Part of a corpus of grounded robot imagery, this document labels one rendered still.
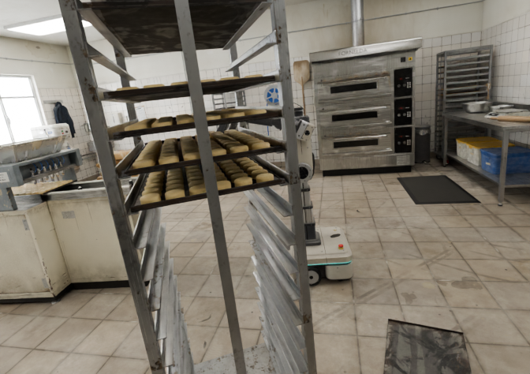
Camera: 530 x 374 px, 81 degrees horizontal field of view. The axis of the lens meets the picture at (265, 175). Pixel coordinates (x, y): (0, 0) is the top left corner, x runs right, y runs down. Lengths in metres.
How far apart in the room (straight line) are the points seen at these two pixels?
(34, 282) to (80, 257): 0.37
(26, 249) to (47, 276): 0.26
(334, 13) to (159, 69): 3.63
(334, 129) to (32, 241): 4.11
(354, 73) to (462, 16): 2.21
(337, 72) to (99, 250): 4.05
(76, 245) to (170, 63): 4.80
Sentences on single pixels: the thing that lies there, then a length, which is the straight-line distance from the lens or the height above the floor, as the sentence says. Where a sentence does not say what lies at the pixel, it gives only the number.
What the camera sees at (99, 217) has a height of 0.67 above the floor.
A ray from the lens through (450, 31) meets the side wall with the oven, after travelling 6.56.
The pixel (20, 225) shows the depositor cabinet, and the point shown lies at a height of 0.72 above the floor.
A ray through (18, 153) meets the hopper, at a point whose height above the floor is 1.25.
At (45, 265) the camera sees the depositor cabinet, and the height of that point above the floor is 0.37.
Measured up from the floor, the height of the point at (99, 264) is 0.25.
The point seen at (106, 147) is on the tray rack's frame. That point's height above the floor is 1.39.
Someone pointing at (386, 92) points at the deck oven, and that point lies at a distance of 5.23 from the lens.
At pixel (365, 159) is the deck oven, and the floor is 0.26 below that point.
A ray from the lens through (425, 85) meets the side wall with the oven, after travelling 6.42.
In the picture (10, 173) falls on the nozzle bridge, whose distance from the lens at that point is 2.89.
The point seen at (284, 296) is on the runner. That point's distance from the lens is 1.17.
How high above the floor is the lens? 1.46
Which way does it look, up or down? 14 degrees down
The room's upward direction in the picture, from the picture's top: 7 degrees counter-clockwise
